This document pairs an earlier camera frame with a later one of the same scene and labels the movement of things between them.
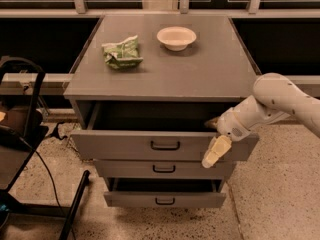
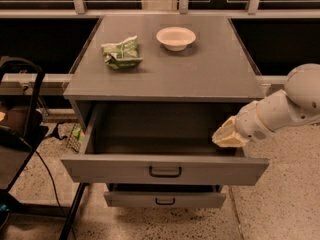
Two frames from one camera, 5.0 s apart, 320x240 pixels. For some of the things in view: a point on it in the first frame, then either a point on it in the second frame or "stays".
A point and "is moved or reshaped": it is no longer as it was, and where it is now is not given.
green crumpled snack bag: [122, 55] stays
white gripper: [230, 123] -> [250, 123]
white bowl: [176, 38] stays
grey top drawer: [150, 131] is moved or reshaped
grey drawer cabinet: [143, 89] stays
